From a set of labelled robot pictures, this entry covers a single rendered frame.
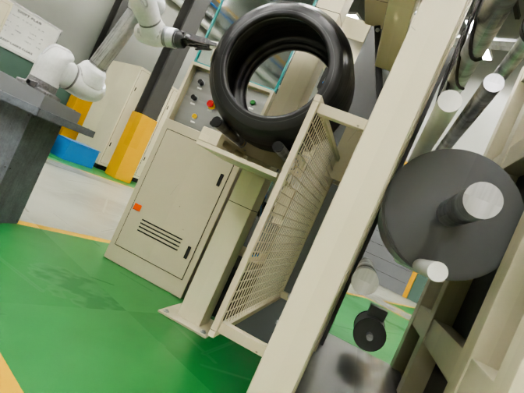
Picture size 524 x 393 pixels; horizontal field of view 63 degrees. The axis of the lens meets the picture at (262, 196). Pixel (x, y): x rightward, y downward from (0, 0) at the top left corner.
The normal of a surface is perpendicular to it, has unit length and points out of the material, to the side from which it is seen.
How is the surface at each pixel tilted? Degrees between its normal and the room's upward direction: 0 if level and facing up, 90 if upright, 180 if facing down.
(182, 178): 90
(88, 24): 90
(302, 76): 90
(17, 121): 90
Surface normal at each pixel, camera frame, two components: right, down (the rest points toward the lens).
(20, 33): 0.71, 0.31
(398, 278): -0.58, -0.27
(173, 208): -0.24, -0.11
